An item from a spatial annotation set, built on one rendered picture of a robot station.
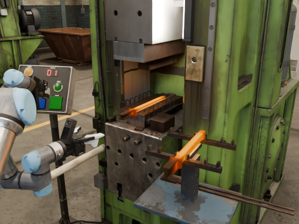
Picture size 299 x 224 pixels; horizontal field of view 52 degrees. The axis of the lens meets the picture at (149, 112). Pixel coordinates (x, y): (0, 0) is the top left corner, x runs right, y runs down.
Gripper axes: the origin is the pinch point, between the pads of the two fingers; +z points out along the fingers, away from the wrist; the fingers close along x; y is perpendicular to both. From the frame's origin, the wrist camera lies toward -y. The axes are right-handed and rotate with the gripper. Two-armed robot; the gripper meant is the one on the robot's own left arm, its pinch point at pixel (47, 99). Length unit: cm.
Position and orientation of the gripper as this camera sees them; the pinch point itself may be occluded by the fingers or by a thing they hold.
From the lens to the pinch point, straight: 176.1
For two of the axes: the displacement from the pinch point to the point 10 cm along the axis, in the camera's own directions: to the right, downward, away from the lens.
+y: 0.8, -9.8, 1.7
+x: -9.9, -0.6, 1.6
